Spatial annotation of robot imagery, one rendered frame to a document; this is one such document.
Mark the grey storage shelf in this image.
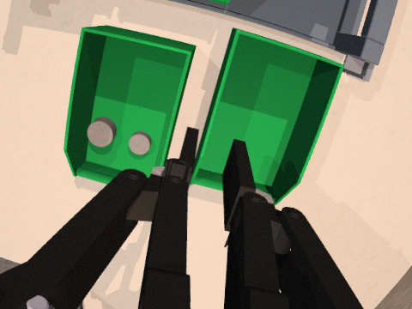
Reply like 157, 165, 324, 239
168, 0, 398, 82

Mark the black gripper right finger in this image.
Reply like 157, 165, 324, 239
222, 139, 364, 309

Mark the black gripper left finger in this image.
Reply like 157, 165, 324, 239
0, 126, 199, 309

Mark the grey metal disc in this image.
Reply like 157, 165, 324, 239
88, 117, 117, 147
129, 131, 152, 155

